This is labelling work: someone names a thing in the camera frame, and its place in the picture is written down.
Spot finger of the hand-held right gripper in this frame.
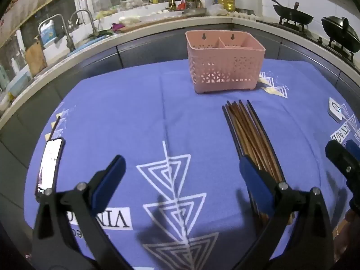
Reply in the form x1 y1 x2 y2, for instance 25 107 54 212
345 140 360 162
325 139 360 200

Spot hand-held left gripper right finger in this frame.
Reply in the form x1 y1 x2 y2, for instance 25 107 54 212
238 155 335 270

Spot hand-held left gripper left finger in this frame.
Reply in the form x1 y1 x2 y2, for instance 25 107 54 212
30 155 133 270

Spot group of brown chopsticks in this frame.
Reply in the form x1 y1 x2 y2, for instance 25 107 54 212
222 99 296 225

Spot pink plastic utensil basket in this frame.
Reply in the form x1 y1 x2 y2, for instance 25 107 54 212
185 30 266 94

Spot small white device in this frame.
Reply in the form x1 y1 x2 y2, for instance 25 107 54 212
328 97 345 123

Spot black smartphone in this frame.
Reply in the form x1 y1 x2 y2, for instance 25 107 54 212
35 137 66 200

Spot blue printed tablecloth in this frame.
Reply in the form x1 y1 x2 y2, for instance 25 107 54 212
24 58 360 270

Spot dark thin stick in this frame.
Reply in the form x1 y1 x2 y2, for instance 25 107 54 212
46 117 61 141

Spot black wok with lid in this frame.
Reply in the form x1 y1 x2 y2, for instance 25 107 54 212
321 16 360 53

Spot wooden cutting board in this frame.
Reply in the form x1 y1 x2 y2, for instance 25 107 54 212
25 41 48 77

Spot black gas stove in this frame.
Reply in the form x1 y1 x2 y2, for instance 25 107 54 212
257 17 360 71

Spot green scallions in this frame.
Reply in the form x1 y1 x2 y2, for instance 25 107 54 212
87 31 113 39

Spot blue label plastic container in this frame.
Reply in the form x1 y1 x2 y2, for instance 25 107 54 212
41 20 57 45

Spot kitchen counter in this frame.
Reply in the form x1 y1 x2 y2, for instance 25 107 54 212
0 14 360 175

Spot egg tray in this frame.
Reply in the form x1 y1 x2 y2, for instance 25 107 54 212
228 11 258 20

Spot clear plastic bag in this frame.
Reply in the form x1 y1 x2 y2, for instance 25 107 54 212
207 4 228 16

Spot black wok with handle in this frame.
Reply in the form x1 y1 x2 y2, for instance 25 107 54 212
261 0 314 26

